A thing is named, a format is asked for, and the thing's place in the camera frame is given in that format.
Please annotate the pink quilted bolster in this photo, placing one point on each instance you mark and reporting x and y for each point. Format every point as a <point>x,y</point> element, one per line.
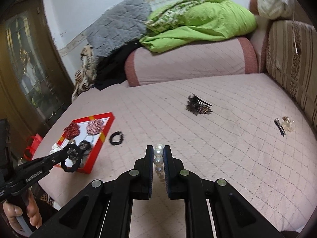
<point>198,59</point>

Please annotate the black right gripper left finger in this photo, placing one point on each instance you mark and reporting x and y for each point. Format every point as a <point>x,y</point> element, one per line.
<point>135,184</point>

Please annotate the grey quilted pillow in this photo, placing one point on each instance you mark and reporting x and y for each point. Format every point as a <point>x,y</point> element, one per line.
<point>117,26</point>

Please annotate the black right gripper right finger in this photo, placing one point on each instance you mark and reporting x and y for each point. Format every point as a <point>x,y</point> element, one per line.
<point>182,184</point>

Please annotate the white floral pillow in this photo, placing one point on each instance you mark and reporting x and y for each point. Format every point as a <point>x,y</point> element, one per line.
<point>274,9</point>

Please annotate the black bobby pin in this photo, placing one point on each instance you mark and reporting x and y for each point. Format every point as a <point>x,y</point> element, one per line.
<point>281,129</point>

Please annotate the green crumpled blanket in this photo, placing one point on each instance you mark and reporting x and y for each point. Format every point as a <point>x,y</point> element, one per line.
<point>186,21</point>

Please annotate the black feather hair clip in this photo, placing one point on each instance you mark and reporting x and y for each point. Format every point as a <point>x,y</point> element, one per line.
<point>197,106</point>

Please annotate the pink bolster behind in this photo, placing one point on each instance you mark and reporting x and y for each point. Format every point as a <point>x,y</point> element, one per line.
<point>259,37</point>

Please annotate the red paper gift bag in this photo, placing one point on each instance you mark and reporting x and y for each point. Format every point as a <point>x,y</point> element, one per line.
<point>33,143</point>

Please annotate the tiger print blanket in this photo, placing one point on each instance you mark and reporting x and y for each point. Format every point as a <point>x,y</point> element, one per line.
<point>86,75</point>

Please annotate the pink checkered scrunchie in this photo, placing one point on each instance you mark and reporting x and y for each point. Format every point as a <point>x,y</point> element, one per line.
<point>95,127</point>

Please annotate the grey organza flower scrunchie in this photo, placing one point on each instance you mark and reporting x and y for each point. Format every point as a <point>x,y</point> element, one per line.
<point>86,147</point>

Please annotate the black fabric pile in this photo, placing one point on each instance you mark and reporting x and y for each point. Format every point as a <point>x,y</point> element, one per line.
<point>111,70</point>

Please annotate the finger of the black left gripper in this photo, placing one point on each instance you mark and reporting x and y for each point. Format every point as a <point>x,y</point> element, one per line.
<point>74,167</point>
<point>72,150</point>

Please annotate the red shallow gift box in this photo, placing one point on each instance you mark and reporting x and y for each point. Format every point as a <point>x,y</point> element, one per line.
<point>86,136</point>

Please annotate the brown glass panel door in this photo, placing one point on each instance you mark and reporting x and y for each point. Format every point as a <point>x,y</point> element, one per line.
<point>35,87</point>

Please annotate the dark red patterned scrunchie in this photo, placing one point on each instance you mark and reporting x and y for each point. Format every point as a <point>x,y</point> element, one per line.
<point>71,131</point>

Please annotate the person's left hand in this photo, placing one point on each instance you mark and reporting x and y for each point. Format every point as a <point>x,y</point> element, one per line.
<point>12,212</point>

